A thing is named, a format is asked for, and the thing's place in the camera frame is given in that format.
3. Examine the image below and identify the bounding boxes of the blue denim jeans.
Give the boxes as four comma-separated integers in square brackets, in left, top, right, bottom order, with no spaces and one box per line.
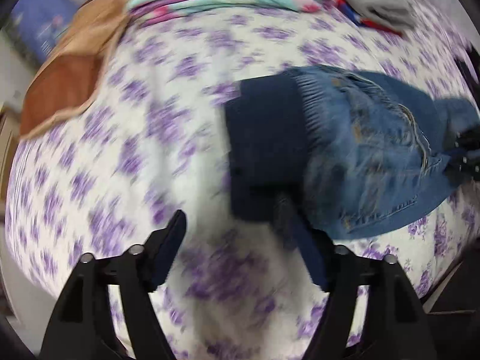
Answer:
[224,65,479,239]

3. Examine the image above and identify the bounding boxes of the purple floral bed sheet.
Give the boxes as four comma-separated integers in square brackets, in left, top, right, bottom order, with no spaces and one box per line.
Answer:
[6,0,468,359]

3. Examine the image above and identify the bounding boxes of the red blue folded garment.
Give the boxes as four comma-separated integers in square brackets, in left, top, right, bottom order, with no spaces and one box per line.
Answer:
[335,0,403,36]

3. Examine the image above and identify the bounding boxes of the blue wall poster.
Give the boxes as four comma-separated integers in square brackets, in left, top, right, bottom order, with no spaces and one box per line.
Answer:
[3,0,78,68]

